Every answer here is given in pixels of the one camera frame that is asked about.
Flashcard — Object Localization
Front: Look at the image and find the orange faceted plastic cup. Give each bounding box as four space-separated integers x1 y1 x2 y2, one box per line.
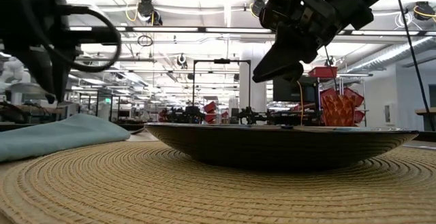
320 93 357 127

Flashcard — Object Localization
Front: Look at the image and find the silver knife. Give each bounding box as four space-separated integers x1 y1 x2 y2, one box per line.
401 144 436 150

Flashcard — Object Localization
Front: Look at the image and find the white building column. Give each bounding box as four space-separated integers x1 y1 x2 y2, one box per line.
238 43 268 113

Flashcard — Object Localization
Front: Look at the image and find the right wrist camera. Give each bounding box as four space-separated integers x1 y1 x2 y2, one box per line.
258 0 290 31

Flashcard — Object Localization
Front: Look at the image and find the thin black hanging cable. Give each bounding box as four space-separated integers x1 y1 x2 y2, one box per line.
323 45 338 92

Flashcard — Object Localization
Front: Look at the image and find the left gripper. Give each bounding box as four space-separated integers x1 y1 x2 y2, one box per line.
0 0 81 104

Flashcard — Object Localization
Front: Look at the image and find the black gantry frame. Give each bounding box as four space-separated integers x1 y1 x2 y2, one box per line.
192 59 252 111

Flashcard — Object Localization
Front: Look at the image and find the dark desk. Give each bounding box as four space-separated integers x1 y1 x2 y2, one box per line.
414 107 436 131

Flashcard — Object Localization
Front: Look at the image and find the light blue cloth napkin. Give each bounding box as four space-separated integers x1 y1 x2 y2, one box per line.
0 113 132 163

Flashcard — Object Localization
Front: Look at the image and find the round woven straw placemat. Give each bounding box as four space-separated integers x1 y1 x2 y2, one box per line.
0 140 436 224

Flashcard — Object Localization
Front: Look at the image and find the thick black hanging cable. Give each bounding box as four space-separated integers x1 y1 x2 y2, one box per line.
394 0 434 131

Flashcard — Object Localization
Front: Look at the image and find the wooden-top workbench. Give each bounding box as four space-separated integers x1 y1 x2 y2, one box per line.
0 103 78 125

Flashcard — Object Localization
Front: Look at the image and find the ceiling cable reel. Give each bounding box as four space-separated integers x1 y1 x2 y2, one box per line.
411 1 436 22
136 0 164 27
250 0 268 18

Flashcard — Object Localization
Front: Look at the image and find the patterned ceramic plate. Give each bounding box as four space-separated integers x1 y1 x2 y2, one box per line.
144 122 420 171

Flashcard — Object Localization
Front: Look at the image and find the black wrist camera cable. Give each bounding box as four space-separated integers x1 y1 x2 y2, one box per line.
50 0 123 74

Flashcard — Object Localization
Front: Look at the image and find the black monitor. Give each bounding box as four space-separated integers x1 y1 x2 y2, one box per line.
272 76 320 103

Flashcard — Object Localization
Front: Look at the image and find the black cage frame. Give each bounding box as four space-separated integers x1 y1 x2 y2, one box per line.
69 90 115 122

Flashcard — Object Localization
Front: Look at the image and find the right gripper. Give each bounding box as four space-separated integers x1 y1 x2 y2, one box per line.
251 0 343 84

